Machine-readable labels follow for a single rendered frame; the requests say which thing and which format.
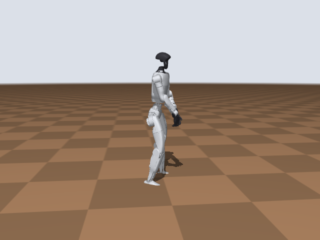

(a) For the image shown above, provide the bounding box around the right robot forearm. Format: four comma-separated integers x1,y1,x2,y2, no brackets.
163,95,178,117

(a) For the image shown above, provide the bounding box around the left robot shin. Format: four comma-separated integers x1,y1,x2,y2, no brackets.
159,148,165,173

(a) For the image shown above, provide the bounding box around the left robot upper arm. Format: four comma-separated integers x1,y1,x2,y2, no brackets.
167,72,172,97

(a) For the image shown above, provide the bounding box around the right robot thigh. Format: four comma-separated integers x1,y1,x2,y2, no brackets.
146,113,165,157

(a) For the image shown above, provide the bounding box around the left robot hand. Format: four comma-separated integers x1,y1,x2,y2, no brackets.
175,108,182,127

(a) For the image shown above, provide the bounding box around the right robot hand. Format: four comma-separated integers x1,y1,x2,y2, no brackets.
172,113,180,127

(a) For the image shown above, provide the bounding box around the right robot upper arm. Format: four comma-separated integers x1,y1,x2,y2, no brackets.
152,74,166,103

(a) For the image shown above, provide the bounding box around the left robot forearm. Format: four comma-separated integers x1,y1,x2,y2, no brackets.
169,94,177,108

